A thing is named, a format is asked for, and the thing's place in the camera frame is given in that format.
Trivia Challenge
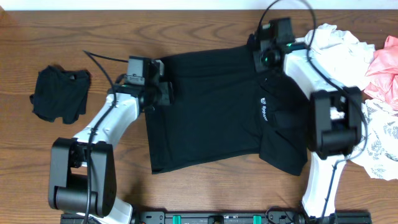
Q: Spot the folded black garment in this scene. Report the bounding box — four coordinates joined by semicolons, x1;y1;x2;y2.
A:
29;65;91;124

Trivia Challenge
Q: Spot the coral pink garment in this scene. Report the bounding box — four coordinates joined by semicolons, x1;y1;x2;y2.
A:
364;35;397;110

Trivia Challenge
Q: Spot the white crumpled garment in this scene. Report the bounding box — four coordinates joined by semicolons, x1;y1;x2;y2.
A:
296;23;376;90

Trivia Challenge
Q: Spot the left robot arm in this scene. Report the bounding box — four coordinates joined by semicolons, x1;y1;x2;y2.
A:
48;56;174;223

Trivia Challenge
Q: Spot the white fern print garment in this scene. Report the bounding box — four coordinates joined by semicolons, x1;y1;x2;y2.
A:
352;99;397;180

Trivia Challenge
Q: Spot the black polo shirt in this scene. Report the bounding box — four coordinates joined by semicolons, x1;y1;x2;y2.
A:
145;45;309;175

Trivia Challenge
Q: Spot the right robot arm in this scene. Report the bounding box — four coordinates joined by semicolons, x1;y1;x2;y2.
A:
251;17;368;223

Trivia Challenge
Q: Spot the black mounting rail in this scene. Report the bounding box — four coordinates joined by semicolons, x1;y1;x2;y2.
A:
60;205;373;224

